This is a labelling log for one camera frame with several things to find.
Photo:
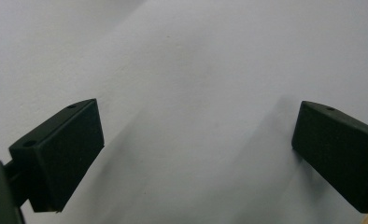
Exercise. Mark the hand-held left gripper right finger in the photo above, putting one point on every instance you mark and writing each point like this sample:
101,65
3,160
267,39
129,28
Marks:
337,149

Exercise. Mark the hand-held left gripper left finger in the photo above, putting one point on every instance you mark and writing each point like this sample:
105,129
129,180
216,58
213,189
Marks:
59,158

